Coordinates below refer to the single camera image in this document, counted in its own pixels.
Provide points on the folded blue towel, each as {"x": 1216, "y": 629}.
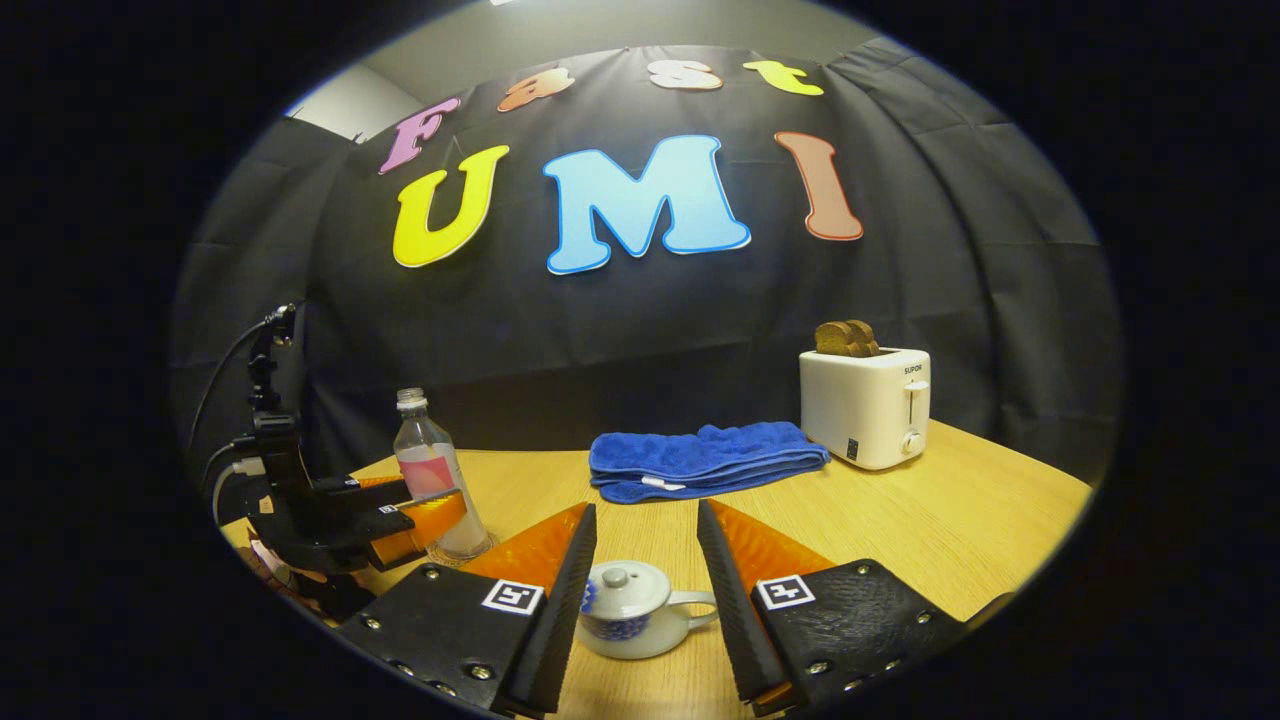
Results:
{"x": 700, "y": 460}

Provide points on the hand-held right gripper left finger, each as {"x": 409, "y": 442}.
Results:
{"x": 560, "y": 630}

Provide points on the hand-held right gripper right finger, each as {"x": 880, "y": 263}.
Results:
{"x": 735, "y": 620}

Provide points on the clear water bottle pink label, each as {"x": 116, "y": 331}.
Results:
{"x": 425, "y": 440}

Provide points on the brown toast slice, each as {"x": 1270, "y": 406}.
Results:
{"x": 865, "y": 338}
{"x": 832, "y": 340}

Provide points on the white blue patterned teacup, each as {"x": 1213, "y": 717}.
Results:
{"x": 640, "y": 640}

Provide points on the white toaster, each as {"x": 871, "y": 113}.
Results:
{"x": 860, "y": 410}

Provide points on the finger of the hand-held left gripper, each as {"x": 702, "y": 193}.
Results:
{"x": 370, "y": 491}
{"x": 430, "y": 525}

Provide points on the white teacup lid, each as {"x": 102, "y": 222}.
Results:
{"x": 625, "y": 590}

